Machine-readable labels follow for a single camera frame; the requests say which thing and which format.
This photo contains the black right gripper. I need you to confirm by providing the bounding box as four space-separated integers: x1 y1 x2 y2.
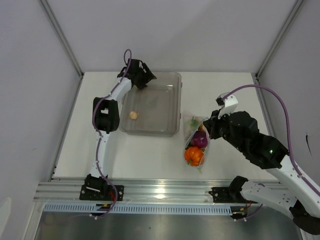
202 108 246 153

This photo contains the purple toy onion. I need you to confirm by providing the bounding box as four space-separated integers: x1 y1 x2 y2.
190 130 209 149

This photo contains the white toy garlic bulb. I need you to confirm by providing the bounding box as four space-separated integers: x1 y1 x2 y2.
129 111 139 120

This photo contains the clear zip top bag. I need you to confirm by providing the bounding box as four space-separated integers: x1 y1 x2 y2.
182 111 210 174

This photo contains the white toy radish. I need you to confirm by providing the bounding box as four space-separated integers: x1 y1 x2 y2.
188 116 203 129

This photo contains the orange toy pumpkin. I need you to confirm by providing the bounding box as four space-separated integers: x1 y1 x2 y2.
184 146 205 167

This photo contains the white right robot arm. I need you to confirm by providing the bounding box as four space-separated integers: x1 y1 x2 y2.
203 110 320 235

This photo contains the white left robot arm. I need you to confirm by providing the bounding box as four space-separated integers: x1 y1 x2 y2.
84 59 157 200

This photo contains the clear grey plastic bin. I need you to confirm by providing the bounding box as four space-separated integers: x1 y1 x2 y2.
119 72 182 137

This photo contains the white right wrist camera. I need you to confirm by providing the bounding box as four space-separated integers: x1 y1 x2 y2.
216 92 239 119

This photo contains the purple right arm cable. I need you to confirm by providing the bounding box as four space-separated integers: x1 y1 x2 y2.
223 84 320 196

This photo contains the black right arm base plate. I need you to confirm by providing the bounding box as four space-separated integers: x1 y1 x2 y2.
208 186 257 204

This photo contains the aluminium table edge rail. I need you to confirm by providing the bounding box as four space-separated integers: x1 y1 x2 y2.
33 178 306 205

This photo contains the left aluminium frame post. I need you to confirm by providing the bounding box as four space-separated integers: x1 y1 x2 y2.
38 0 85 80

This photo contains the aluminium frame post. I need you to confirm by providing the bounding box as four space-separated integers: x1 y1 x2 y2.
38 0 85 80
254 0 307 80

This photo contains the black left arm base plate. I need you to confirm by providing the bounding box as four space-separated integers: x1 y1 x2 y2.
79 185 116 201

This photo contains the right aluminium frame post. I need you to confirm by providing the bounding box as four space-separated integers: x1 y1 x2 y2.
254 0 307 80

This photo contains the white slotted cable duct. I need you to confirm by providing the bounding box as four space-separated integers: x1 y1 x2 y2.
43 202 233 216

